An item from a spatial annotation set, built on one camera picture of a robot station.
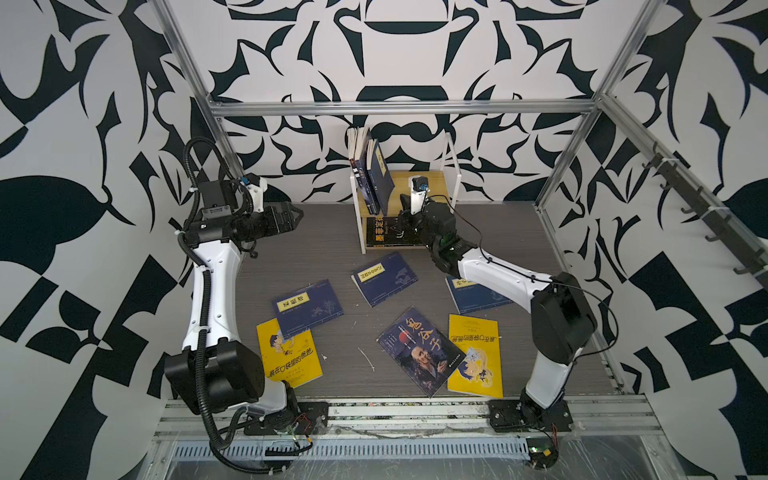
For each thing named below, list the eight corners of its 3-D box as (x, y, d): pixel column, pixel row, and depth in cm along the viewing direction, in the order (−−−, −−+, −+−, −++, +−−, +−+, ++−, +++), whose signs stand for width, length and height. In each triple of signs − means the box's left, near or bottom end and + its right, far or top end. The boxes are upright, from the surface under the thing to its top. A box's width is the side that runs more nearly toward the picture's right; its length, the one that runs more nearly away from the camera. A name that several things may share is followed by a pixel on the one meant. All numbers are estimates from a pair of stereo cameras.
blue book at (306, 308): (285, 340, 88) (283, 338, 86) (273, 304, 95) (271, 300, 93) (343, 314, 93) (342, 311, 91) (328, 281, 100) (327, 277, 98)
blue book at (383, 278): (371, 307, 95) (370, 304, 93) (352, 277, 101) (351, 274, 100) (417, 281, 101) (418, 277, 99) (396, 254, 107) (396, 250, 105)
